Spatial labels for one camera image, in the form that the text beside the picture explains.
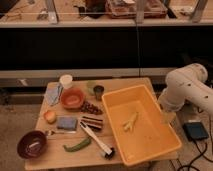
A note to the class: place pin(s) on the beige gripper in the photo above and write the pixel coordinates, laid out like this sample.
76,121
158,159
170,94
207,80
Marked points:
168,117

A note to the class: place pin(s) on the blue sponge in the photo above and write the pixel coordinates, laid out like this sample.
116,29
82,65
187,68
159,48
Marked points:
67,123

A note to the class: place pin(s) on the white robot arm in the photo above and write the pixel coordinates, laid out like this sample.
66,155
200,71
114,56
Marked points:
187,84

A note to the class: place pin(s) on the yellow plastic tray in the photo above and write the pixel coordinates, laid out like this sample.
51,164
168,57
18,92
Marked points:
149,138

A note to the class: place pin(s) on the yellow food item in tray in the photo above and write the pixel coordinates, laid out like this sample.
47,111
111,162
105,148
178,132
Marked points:
129,124

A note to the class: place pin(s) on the black foot pedal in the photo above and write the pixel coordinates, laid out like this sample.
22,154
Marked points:
195,131

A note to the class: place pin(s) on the dark metal cup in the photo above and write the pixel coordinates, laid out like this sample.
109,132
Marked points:
98,91

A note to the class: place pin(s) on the bunch of dark grapes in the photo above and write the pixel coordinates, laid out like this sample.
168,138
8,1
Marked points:
90,108

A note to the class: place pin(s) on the green round object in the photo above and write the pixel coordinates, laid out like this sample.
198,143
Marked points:
90,86

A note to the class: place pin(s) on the green chili pepper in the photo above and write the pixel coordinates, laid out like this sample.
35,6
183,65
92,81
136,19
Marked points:
84,143

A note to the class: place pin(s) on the wooden table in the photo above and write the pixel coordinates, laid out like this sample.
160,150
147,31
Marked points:
56,158

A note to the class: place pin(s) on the orange bowl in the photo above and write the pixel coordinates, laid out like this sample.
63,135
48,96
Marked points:
72,98

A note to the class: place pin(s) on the white cup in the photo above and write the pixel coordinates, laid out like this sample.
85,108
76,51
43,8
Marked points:
66,81

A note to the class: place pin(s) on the blue grey cloth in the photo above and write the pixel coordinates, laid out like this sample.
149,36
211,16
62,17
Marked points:
52,95

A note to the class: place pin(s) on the peach fruit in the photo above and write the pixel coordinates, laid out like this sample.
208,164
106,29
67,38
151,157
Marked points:
50,116

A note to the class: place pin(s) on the dark red bowl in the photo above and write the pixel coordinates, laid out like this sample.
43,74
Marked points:
32,145

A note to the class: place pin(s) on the white handled brush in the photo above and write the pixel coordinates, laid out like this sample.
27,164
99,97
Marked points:
108,152

